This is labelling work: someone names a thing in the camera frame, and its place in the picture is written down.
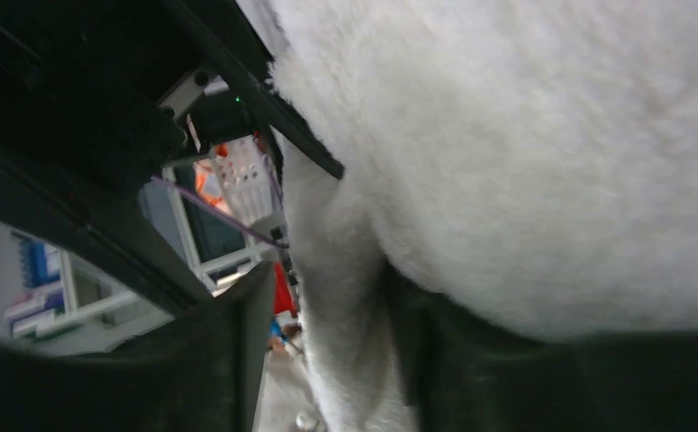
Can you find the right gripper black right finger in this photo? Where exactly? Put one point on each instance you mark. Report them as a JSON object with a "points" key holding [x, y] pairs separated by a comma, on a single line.
{"points": [[461, 373]]}

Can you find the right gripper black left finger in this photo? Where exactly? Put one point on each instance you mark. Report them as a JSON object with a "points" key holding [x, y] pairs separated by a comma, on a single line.
{"points": [[199, 372]]}

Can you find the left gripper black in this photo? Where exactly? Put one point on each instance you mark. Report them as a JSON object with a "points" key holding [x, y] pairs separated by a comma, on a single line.
{"points": [[105, 94]]}

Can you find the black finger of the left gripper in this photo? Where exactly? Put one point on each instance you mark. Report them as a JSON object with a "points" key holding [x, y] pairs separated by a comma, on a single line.
{"points": [[265, 89]]}

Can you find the white towel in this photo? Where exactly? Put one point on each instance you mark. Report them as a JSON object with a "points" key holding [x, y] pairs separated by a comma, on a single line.
{"points": [[535, 161]]}

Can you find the red object in background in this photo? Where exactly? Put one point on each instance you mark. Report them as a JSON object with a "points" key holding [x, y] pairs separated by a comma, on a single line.
{"points": [[283, 298]]}

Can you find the white orange perforated object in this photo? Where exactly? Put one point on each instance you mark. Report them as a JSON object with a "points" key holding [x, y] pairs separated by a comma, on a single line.
{"points": [[235, 179]]}

